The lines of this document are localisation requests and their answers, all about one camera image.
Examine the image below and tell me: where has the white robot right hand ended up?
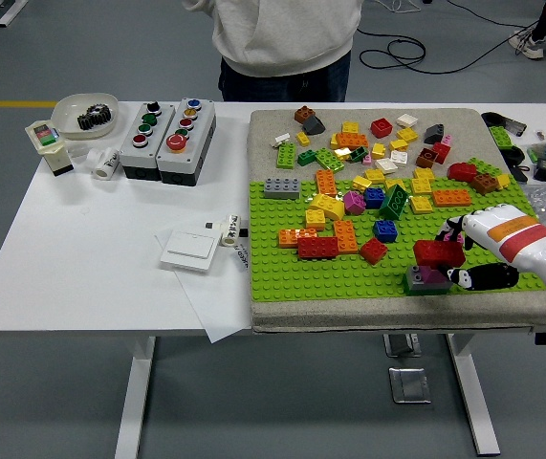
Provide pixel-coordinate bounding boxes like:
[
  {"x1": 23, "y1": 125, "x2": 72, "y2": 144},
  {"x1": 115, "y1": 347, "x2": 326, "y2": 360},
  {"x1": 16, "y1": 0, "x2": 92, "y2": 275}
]
[{"x1": 434, "y1": 203, "x2": 546, "y2": 294}]

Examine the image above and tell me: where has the red eight-stud brick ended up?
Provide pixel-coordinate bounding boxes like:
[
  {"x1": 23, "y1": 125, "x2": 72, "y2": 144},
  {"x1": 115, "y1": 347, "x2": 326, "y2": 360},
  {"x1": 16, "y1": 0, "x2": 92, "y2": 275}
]
[
  {"x1": 412, "y1": 238, "x2": 468, "y2": 268},
  {"x1": 295, "y1": 235, "x2": 340, "y2": 261}
]

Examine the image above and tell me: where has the green studded baseplate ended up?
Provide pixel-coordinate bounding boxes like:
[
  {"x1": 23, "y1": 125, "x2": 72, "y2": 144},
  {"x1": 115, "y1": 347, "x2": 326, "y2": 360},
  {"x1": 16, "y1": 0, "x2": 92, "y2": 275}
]
[{"x1": 248, "y1": 179, "x2": 546, "y2": 303}]

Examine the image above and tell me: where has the orange eight-stud brick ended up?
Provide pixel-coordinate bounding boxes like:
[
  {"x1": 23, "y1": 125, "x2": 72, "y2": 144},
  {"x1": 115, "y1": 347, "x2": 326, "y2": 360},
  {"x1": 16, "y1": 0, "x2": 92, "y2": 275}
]
[
  {"x1": 334, "y1": 131, "x2": 369, "y2": 149},
  {"x1": 276, "y1": 228, "x2": 319, "y2": 249},
  {"x1": 314, "y1": 168, "x2": 339, "y2": 198},
  {"x1": 332, "y1": 219, "x2": 360, "y2": 253},
  {"x1": 430, "y1": 188, "x2": 473, "y2": 208}
]

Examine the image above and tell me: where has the red rounded brick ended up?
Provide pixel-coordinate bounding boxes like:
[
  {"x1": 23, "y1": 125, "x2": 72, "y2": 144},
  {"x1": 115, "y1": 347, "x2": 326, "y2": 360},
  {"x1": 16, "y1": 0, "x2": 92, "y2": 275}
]
[{"x1": 447, "y1": 161, "x2": 478, "y2": 184}]

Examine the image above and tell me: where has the lime green long brick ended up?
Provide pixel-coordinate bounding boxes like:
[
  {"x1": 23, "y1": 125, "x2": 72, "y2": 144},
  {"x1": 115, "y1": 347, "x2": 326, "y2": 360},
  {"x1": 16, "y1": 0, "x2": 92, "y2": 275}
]
[{"x1": 487, "y1": 123, "x2": 514, "y2": 151}]

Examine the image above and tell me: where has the dark rectangular card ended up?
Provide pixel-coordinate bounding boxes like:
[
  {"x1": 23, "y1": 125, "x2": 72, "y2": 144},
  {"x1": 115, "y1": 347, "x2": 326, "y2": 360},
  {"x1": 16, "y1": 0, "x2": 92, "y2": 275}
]
[{"x1": 496, "y1": 116, "x2": 528, "y2": 138}]

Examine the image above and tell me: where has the dark grey base brick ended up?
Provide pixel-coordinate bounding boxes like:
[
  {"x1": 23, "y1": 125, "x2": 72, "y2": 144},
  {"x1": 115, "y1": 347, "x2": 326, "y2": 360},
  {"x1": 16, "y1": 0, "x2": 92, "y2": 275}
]
[{"x1": 402, "y1": 265, "x2": 453, "y2": 296}]

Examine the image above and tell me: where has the blue square brick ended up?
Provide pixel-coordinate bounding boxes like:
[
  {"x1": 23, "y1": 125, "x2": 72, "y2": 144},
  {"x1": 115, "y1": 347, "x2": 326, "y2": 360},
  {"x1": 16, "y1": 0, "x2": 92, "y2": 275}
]
[
  {"x1": 372, "y1": 218, "x2": 399, "y2": 243},
  {"x1": 362, "y1": 186, "x2": 387, "y2": 209}
]

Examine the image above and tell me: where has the dark grey slope brick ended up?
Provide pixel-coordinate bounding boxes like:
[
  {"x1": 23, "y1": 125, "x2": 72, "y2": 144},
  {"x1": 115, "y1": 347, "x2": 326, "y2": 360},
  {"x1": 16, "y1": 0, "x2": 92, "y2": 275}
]
[
  {"x1": 300, "y1": 115, "x2": 326, "y2": 136},
  {"x1": 423, "y1": 122, "x2": 446, "y2": 145}
]

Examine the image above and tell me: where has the magenta square brick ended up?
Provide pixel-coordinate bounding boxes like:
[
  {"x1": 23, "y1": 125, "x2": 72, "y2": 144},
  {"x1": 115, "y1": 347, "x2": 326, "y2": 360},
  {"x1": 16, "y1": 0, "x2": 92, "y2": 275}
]
[{"x1": 342, "y1": 189, "x2": 367, "y2": 215}]

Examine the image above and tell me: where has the white table leg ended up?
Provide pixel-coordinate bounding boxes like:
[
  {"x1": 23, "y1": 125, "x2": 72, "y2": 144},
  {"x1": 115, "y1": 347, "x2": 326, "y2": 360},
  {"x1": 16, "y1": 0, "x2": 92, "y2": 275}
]
[
  {"x1": 446, "y1": 333, "x2": 501, "y2": 456},
  {"x1": 114, "y1": 336, "x2": 157, "y2": 459}
]

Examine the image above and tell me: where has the metal floor outlet plate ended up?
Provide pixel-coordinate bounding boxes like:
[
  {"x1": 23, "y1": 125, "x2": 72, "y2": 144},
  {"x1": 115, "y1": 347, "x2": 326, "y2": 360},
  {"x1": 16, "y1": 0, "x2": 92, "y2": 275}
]
[{"x1": 387, "y1": 366, "x2": 432, "y2": 405}]

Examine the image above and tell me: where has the large yellow rounded brick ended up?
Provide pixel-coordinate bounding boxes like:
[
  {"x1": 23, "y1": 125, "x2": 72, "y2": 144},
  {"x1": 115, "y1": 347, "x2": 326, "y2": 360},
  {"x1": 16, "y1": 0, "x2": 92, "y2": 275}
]
[{"x1": 308, "y1": 192, "x2": 348, "y2": 221}]

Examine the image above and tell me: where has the person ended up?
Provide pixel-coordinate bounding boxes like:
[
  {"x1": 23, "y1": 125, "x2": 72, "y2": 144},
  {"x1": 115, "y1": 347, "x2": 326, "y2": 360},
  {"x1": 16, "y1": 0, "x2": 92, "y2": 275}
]
[
  {"x1": 181, "y1": 0, "x2": 365, "y2": 103},
  {"x1": 508, "y1": 0, "x2": 546, "y2": 62}
]

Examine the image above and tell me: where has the green eight-stud brick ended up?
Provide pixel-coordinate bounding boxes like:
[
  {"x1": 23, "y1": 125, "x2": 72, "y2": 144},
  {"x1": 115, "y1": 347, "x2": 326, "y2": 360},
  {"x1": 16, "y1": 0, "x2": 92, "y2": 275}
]
[{"x1": 314, "y1": 146, "x2": 345, "y2": 172}]

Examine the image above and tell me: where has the light grey eight-stud brick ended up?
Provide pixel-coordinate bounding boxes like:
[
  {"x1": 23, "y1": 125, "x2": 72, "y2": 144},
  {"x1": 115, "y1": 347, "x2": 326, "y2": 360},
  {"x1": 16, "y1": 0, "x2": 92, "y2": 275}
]
[{"x1": 262, "y1": 176, "x2": 301, "y2": 200}]

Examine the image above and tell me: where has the white written label strip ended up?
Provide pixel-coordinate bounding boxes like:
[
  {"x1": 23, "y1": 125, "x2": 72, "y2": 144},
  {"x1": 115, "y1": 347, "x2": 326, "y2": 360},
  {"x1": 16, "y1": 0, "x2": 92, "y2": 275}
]
[{"x1": 234, "y1": 241, "x2": 251, "y2": 273}]

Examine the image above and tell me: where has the white labelled cylinder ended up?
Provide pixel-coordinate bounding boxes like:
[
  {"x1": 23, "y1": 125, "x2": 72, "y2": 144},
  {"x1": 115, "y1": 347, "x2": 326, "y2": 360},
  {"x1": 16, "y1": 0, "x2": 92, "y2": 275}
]
[{"x1": 218, "y1": 213, "x2": 244, "y2": 248}]

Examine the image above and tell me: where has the clear plastic sheet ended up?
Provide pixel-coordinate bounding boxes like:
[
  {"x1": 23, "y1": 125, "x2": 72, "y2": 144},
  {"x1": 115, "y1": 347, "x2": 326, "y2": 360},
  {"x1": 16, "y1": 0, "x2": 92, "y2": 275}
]
[{"x1": 154, "y1": 228, "x2": 254, "y2": 344}]

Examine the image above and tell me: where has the grey emergency-stop control box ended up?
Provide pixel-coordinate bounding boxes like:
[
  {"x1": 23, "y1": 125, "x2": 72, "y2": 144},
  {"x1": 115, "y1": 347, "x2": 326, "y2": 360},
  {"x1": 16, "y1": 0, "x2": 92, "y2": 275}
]
[{"x1": 156, "y1": 98, "x2": 217, "y2": 186}]

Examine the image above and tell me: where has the grey four-button control box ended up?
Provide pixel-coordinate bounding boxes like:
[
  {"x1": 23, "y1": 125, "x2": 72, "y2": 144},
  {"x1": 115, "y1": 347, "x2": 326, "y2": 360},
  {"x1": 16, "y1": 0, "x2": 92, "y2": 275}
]
[{"x1": 118, "y1": 100, "x2": 177, "y2": 182}]

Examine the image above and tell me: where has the white pipe tee fitting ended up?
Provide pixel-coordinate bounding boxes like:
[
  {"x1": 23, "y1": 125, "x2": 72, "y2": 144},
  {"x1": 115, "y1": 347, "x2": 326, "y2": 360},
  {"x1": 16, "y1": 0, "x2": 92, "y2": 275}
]
[{"x1": 85, "y1": 145, "x2": 121, "y2": 181}]

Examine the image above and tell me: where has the black gear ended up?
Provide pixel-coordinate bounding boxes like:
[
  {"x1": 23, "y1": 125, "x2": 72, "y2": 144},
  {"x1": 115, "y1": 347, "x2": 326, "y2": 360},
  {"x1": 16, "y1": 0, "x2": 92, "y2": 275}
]
[
  {"x1": 76, "y1": 112, "x2": 107, "y2": 131},
  {"x1": 84, "y1": 103, "x2": 113, "y2": 126}
]

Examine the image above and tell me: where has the white bowl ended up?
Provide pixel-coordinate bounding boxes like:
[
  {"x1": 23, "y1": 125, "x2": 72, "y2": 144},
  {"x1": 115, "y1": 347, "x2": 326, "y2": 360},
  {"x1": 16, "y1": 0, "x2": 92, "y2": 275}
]
[{"x1": 51, "y1": 92, "x2": 120, "y2": 141}]

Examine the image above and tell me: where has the white desk foot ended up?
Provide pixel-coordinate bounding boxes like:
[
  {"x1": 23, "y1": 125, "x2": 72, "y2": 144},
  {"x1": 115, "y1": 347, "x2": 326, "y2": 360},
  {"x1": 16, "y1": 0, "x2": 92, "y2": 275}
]
[{"x1": 0, "y1": 0, "x2": 31, "y2": 28}]

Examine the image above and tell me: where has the black strap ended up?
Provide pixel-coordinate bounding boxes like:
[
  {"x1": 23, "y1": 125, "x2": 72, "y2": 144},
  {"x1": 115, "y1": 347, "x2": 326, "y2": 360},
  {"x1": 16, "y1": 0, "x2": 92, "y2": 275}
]
[{"x1": 508, "y1": 164, "x2": 532, "y2": 185}]

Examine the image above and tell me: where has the black ring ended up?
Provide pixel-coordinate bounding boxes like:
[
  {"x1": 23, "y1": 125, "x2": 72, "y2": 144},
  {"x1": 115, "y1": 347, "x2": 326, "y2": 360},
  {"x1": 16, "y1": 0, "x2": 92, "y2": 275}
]
[{"x1": 500, "y1": 145, "x2": 527, "y2": 166}]

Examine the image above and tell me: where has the black floor cable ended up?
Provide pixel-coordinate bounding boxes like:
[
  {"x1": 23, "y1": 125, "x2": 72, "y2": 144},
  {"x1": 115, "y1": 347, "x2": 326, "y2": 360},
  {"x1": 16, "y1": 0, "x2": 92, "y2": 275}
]
[{"x1": 354, "y1": 23, "x2": 544, "y2": 76}]

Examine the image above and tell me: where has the white floor cable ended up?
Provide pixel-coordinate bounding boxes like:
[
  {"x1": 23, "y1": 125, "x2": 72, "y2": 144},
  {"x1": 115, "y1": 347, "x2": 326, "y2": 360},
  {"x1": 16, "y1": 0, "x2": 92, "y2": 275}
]
[{"x1": 381, "y1": 0, "x2": 420, "y2": 14}]

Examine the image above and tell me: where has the white wall switch plate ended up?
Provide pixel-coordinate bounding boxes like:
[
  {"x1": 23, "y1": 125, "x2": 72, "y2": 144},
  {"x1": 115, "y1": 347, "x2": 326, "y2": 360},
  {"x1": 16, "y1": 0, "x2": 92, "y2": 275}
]
[{"x1": 159, "y1": 229, "x2": 219, "y2": 273}]

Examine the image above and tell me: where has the white switch unit coloured display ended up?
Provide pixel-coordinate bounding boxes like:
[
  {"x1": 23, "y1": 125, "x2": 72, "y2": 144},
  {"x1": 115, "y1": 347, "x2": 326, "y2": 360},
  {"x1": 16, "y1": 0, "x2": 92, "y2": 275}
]
[{"x1": 24, "y1": 120, "x2": 75, "y2": 177}]

